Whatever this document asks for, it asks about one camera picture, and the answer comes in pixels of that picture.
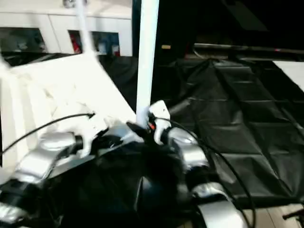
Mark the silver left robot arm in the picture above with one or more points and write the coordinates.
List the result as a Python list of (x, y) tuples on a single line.
[(42, 154)]

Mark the white cabinet with glass doors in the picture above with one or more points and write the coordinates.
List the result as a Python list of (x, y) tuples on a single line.
[(47, 19)]

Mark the white flat panel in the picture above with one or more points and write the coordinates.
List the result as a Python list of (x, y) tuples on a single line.
[(292, 73)]

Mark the grey metal bar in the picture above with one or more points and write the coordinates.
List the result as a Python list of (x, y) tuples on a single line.
[(249, 48)]

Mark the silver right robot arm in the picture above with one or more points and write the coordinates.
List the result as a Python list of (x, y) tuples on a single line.
[(192, 149)]

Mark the black mat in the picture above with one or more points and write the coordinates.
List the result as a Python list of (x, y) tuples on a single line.
[(237, 118)]

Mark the red bottle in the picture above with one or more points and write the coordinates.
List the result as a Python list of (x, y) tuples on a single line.
[(76, 45)]

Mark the thin black rod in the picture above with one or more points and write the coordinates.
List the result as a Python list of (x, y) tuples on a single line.
[(293, 213)]

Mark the large black case yellow label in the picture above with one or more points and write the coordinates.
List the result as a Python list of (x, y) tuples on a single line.
[(173, 23)]

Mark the white plastic table leg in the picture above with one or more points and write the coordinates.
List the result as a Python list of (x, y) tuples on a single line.
[(147, 59), (4, 64), (86, 33)]

